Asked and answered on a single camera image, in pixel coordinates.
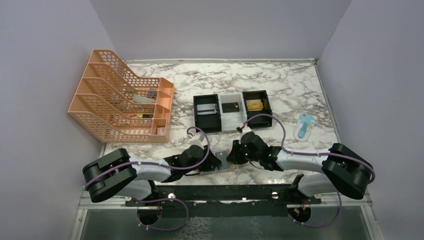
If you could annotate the yellow marker in rack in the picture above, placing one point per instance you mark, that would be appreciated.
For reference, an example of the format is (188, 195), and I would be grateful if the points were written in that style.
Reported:
(141, 116)

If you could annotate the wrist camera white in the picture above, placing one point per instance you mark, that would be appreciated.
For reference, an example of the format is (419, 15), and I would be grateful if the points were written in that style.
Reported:
(243, 129)
(197, 140)

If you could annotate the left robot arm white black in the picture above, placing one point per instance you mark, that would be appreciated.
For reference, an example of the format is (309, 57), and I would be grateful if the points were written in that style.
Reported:
(117, 174)

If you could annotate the brown leather card holder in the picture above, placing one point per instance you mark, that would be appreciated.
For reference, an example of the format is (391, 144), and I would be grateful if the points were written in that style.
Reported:
(202, 173)

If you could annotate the blue packaged item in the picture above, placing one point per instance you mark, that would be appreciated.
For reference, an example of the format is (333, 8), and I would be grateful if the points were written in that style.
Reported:
(304, 127)

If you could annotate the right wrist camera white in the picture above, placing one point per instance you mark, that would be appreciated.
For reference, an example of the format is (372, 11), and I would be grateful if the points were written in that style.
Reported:
(243, 129)

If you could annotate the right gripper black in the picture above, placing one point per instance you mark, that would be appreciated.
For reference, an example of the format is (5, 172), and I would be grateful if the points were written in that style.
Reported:
(236, 153)

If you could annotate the black right sorting tray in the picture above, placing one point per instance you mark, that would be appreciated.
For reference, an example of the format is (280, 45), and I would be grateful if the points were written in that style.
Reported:
(259, 121)

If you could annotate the black left sorting tray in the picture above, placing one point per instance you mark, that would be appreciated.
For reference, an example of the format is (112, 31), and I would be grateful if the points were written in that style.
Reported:
(208, 123)

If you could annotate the black card in tray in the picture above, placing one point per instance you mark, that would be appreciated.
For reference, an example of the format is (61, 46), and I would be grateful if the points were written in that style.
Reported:
(230, 107)

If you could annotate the silver card in tray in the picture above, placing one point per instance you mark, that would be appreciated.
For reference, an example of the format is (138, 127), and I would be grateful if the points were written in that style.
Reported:
(206, 109)

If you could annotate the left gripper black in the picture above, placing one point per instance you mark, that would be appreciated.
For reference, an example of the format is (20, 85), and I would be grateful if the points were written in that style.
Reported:
(211, 160)

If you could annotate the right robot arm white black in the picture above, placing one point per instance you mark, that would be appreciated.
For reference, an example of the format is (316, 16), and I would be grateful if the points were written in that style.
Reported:
(337, 169)

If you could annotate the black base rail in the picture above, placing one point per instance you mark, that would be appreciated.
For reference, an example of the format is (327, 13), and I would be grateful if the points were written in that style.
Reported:
(178, 201)

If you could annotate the small box in rack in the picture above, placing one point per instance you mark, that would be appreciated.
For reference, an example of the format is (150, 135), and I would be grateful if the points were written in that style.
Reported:
(161, 131)

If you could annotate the black VIP card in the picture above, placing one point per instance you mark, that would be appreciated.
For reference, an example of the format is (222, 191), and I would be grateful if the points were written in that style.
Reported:
(222, 157)

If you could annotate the white middle sorting tray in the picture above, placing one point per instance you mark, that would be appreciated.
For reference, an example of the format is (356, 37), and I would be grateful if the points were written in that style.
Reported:
(230, 121)

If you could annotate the grey item in rack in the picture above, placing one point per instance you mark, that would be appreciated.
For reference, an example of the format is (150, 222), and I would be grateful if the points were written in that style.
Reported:
(142, 99)

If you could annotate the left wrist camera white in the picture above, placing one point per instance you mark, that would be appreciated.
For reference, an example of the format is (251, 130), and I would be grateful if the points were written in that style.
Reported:
(197, 140)

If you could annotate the gold card in tray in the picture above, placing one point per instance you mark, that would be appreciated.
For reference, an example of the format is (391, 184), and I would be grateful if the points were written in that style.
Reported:
(254, 105)

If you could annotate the orange plastic file rack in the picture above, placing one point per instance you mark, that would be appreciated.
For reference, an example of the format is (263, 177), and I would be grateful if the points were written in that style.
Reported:
(104, 99)

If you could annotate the black sorting tray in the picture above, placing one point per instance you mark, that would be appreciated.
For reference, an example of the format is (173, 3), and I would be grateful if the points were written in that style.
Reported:
(259, 121)
(208, 123)

